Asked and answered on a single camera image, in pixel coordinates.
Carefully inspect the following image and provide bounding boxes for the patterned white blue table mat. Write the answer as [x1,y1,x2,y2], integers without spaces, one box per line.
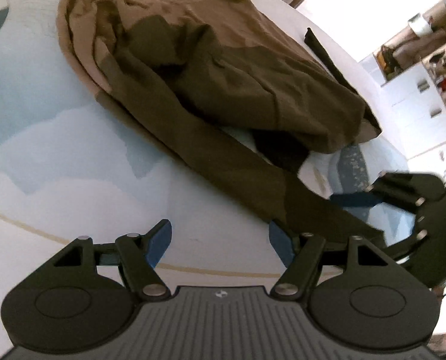
[0,0,422,282]

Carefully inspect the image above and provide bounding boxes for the brown two-tone sweater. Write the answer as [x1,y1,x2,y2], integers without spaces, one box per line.
[56,0,385,247]

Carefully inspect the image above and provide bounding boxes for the white drawer cabinet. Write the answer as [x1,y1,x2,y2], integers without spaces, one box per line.
[360,55,446,159]

